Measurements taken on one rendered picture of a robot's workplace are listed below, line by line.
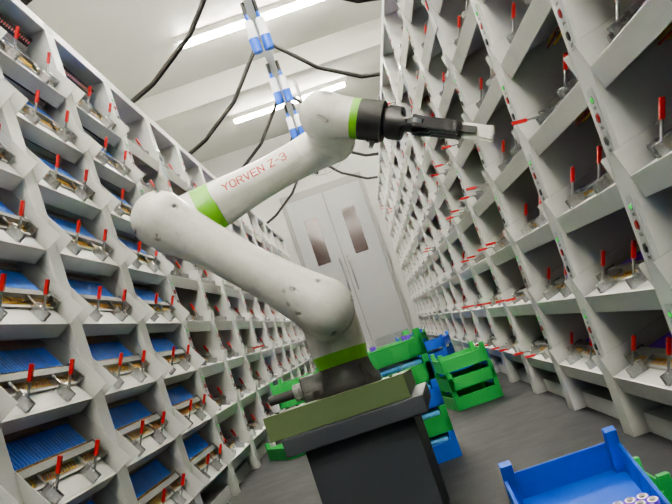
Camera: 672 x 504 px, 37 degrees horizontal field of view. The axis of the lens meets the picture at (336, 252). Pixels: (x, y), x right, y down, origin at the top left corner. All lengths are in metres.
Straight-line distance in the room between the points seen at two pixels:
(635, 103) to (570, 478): 0.65
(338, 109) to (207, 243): 0.41
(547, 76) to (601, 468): 1.11
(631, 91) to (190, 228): 0.93
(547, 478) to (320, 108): 0.94
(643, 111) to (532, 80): 0.74
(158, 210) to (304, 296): 0.36
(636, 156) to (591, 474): 0.54
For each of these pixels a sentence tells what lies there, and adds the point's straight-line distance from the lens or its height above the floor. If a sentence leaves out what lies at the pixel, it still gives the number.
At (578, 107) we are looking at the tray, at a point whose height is 0.72.
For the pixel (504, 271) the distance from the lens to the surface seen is 3.84.
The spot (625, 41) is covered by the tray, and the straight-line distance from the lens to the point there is 1.60.
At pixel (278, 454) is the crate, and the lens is 4.59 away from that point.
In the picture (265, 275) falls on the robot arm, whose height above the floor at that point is 0.62.
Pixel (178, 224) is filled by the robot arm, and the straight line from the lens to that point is 2.12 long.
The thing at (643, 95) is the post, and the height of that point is 0.68.
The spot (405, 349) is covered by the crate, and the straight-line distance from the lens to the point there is 2.97.
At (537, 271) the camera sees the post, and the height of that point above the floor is 0.44.
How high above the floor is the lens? 0.46
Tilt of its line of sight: 5 degrees up
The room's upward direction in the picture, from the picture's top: 19 degrees counter-clockwise
